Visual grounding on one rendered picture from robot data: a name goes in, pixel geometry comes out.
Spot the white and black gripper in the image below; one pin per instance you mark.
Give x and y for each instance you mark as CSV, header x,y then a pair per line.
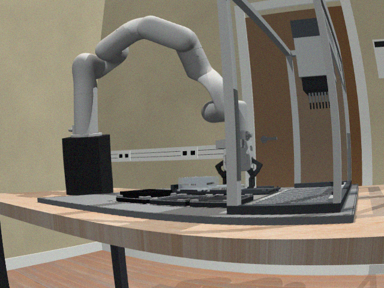
x,y
218,167

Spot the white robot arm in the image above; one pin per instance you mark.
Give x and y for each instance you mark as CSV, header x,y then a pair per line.
x,y
113,50

